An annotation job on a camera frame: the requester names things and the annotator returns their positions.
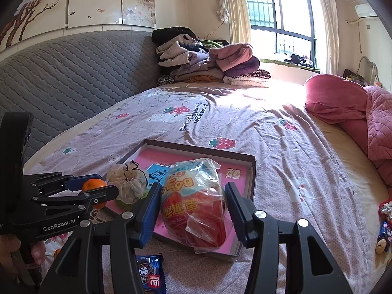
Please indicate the pile of folded clothes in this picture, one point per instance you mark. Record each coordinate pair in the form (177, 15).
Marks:
(196, 67)

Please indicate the small blue snack packet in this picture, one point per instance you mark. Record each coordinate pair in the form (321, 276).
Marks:
(384, 231)

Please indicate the pink quilted blanket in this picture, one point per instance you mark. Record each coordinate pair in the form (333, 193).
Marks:
(379, 128)

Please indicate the grey cardboard box tray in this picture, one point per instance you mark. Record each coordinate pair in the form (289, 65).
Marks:
(199, 150)

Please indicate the black framed window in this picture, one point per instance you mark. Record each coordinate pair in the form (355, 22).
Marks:
(281, 12)

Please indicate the blossom wall painting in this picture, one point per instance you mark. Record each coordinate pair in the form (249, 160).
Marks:
(92, 3)

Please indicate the brown patterned bag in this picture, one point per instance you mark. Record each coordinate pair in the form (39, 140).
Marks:
(353, 76)

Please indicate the white air conditioner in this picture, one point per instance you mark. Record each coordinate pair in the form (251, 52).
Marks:
(366, 10)

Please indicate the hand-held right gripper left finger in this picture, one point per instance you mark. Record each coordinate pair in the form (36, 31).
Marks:
(150, 214)

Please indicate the person's left hand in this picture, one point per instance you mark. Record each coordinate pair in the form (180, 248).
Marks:
(38, 252)

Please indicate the printed strawberry bed sheet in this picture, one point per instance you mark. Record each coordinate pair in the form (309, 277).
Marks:
(275, 144)

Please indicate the green hair scrunchie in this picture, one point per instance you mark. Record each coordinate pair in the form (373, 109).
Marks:
(125, 205)

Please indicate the pink pillow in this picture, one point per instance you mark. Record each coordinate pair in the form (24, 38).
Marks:
(333, 98)

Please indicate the blue cookie packet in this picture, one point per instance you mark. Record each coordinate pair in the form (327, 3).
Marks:
(150, 274)

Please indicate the dark clothes on sill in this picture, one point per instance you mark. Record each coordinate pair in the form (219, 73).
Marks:
(298, 60)

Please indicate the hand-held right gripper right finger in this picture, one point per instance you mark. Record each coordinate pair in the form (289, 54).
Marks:
(235, 214)

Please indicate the grey quilted headboard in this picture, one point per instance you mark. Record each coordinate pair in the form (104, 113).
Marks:
(76, 82)

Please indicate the red white candy wrapper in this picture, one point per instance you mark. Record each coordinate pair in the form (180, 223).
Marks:
(386, 209)

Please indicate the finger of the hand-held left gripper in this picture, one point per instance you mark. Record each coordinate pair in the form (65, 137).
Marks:
(75, 183)
(101, 197)

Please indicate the cream curtain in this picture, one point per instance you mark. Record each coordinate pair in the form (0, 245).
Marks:
(327, 30)
(235, 6)

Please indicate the red egg toy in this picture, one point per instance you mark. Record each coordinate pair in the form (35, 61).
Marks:
(193, 208)

